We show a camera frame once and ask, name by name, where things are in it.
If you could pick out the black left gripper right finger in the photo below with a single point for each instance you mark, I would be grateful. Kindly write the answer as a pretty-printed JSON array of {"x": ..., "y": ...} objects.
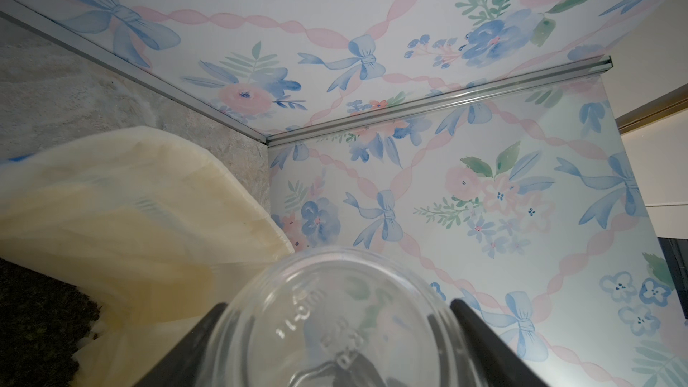
[{"x": 499, "y": 365}]

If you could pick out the glass jar with tea leaves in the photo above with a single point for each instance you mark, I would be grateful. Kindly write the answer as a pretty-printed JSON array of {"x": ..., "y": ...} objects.
[{"x": 338, "y": 316}]

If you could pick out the translucent bin liner blue band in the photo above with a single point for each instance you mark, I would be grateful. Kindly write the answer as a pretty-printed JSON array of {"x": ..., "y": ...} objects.
[{"x": 153, "y": 228}]

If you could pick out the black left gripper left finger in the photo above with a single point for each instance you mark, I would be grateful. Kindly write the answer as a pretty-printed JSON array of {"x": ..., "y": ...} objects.
[{"x": 180, "y": 366}]

